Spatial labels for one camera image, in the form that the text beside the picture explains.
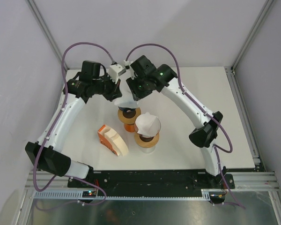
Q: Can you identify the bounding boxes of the white paper coffee filter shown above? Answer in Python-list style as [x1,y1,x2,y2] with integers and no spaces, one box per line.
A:
[135,112,161,137]

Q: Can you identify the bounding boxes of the grey cable duct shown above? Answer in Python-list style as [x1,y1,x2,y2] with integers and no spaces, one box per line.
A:
[34,189,214,201]

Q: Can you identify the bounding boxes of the purple cable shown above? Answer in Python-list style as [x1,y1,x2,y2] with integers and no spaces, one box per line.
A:
[33,42,119,210]
[126,43,246,209]

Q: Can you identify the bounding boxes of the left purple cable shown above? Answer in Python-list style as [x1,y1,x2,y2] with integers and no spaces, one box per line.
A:
[33,42,119,210]

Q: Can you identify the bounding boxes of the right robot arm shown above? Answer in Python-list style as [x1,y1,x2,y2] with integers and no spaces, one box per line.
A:
[124,55,224,188]

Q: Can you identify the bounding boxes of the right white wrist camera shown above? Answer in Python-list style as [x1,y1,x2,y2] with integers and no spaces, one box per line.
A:
[123,60,136,79]

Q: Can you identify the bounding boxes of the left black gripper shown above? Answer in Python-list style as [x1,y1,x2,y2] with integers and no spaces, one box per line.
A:
[92,73,122,102]

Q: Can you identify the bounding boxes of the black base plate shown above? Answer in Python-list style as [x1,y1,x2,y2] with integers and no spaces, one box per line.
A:
[67,168,236,198]

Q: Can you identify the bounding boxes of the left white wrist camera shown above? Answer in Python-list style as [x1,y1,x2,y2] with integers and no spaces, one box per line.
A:
[108,63,126,83]

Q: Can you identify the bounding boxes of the coffee filter pack orange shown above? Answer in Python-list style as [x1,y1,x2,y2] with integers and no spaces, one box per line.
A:
[97,125,129,156]

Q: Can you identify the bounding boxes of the orange glass carafe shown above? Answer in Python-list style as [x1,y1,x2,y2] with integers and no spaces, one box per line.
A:
[124,124,138,133]

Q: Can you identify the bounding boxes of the wooden dripper ring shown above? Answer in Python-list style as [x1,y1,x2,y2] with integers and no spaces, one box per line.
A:
[134,132,160,149]
[118,106,143,125]

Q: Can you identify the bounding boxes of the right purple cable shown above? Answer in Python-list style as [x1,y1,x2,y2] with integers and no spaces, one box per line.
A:
[126,43,246,209]

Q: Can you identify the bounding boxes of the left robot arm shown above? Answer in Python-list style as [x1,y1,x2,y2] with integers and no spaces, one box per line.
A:
[25,61,126,188]

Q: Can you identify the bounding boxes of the clear glass carafe brown collar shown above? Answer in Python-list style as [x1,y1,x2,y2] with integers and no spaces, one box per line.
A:
[140,146,156,154]

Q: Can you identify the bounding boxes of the blue glass dripper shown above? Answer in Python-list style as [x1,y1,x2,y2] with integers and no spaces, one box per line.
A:
[118,106,136,113]

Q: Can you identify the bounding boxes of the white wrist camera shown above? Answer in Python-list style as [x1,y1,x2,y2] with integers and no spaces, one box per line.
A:
[123,60,136,79]
[108,63,126,83]

